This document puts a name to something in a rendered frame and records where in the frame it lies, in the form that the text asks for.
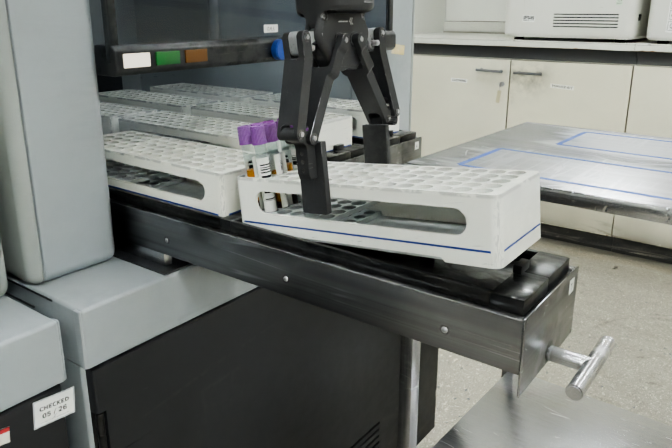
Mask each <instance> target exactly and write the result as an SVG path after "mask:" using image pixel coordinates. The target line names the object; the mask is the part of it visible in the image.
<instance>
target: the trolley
mask: <svg viewBox="0 0 672 448"><path fill-rule="evenodd" d="M404 165H420V166H442V167H465V168H487V169H510V170H532V171H539V173H540V201H544V202H550V203H555V204H560V205H566V206H571V207H577V208H582V209H587V210H593V211H598V212H603V213H609V214H614V215H619V216H625V217H630V218H635V219H641V220H646V221H651V222H657V223H662V224H668V225H672V138H667V137H658V136H649V135H640V134H632V133H623V132H614V131H605V130H596V129H587V128H578V127H569V126H560V125H551V124H542V123H533V122H525V123H522V124H519V125H516V126H513V127H510V128H507V129H504V130H501V131H498V132H495V133H492V134H489V135H486V136H483V137H480V138H477V139H474V140H471V141H468V142H465V143H462V144H459V145H456V146H453V147H450V148H447V149H444V150H441V151H439V152H436V153H433V154H430V155H427V156H424V157H421V158H418V159H415V160H412V161H409V162H406V163H404ZM420 348H421V342H419V341H417V340H414V339H411V338H408V337H405V336H402V335H401V348H400V379H399V410H398V441H397V448H416V443H417V419H418V396H419V372H420ZM518 377H519V375H516V374H513V373H510V372H507V371H504V370H502V374H501V379H500V380H499V381H498V382H497V383H496V384H495V385H494V386H493V387H492V388H491V389H490V390H489V391H488V392H487V393H486V394H485V395H484V396H483V397H482V398H481V399H480V400H479V401H478V402H477V403H476V404H475V405H474V406H473V407H472V408H471V409H470V410H469V411H468V412H467V413H466V414H465V415H464V416H463V417H462V418H461V419H460V420H459V421H458V422H457V423H456V424H455V425H454V426H453V427H452V428H451V429H450V430H449V431H448V432H447V433H446V434H445V435H444V436H443V437H442V438H441V439H440V440H439V441H438V442H437V443H436V444H435V445H434V446H433V447H432V448H672V426H670V425H667V424H664V423H661V422H659V421H656V420H653V419H650V418H648V417H645V416H642V415H639V414H636V413H634V412H631V411H628V410H625V409H623V408H620V407H617V406H614V405H611V404H609V403H606V402H603V401H600V400H597V399H595V398H592V397H589V396H586V395H584V396H583V398H582V399H581V400H579V401H574V400H572V399H570V398H569V397H568V396H567V395H566V393H565V388H564V387H561V386H558V385H556V384H553V383H550V382H547V381H545V380H542V379H539V378H536V377H535V378H534V379H533V381H532V382H531V383H530V384H529V386H528V387H527V388H526V389H525V391H524V392H523V393H522V394H521V396H520V397H519V398H517V388H518Z"/></svg>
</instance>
